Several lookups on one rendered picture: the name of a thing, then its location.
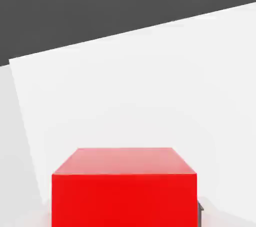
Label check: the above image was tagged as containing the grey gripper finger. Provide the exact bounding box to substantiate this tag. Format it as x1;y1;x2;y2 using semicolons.
197;196;256;227

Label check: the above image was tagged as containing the small red cube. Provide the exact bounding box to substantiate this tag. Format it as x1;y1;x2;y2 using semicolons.
51;147;198;227

